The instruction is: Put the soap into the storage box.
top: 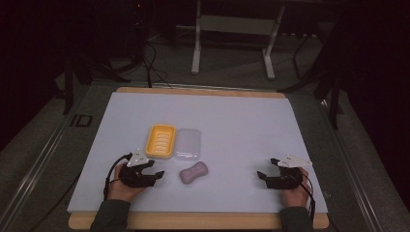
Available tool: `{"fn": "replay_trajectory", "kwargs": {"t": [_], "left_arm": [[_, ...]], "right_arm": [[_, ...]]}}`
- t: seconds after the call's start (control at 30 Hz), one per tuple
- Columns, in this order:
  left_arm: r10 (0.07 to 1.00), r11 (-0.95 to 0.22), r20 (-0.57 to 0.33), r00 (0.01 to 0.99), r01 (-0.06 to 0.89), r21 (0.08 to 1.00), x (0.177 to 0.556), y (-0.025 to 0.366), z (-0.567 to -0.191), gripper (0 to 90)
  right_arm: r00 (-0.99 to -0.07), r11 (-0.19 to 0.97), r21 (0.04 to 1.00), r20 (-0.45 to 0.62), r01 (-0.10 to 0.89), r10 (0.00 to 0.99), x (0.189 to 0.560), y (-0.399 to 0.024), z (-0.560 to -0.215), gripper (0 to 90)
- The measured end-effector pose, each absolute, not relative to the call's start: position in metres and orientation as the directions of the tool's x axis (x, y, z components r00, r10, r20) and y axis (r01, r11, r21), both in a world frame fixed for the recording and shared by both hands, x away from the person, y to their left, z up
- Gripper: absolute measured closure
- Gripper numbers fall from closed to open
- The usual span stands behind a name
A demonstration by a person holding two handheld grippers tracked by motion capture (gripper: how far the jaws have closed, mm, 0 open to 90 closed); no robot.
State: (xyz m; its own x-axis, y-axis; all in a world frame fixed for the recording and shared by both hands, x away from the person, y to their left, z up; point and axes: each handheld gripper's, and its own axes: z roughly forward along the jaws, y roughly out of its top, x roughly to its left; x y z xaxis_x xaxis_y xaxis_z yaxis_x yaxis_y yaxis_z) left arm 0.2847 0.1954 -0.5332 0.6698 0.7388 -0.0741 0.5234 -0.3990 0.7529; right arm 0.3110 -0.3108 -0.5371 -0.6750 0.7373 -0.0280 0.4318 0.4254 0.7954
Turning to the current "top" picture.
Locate person's left hand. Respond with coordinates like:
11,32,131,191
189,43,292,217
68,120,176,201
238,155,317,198
107,163,147,203

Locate yellow soap dish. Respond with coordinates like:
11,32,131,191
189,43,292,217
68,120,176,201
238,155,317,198
144,124,177,160

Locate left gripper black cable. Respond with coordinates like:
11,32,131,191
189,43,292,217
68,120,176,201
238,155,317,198
102,153,133,201

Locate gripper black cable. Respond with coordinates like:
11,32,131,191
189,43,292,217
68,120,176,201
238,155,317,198
298,170,317,222
102,153,133,201

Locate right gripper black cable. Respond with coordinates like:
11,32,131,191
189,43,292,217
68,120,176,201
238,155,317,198
298,170,317,222

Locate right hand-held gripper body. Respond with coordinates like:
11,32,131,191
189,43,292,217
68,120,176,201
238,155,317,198
266,154,313,190

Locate person's right hand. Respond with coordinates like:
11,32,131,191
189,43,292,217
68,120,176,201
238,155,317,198
281,166,311,209

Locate black floor cables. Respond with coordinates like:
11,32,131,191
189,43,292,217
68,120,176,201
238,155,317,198
132,18,173,89

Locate pink soap bar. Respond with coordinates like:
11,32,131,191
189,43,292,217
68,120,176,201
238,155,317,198
179,160,209,186

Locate white table mat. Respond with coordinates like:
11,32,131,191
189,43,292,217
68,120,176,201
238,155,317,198
67,91,329,215

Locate white metal stand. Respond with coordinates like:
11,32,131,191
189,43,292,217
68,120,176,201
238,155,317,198
190,0,286,81

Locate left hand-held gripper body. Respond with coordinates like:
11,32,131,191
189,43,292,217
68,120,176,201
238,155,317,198
118,148,157,189

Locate clear plastic container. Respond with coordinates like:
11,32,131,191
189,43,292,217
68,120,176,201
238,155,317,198
174,128,202,160

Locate black metal stand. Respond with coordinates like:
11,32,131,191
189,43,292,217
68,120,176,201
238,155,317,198
278,32,344,131

